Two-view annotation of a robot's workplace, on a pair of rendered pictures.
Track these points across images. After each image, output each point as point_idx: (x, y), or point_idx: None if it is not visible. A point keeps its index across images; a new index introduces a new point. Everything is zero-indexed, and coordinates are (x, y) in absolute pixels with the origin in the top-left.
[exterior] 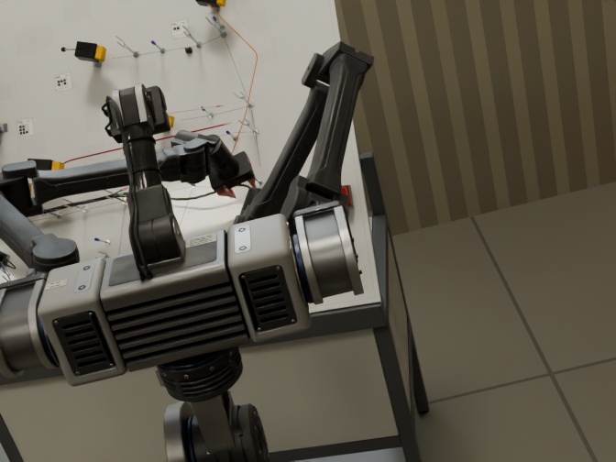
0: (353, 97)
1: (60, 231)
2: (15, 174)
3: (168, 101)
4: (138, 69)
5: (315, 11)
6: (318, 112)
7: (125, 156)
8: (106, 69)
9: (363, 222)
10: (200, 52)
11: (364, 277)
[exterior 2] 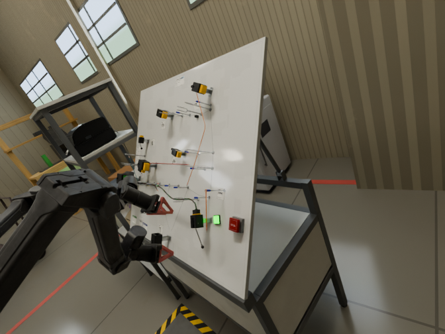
0: (24, 241)
1: (153, 189)
2: (31, 193)
3: (187, 142)
4: (182, 123)
5: (250, 99)
6: (89, 217)
7: (172, 164)
8: (173, 121)
9: (246, 245)
10: (200, 118)
11: (240, 279)
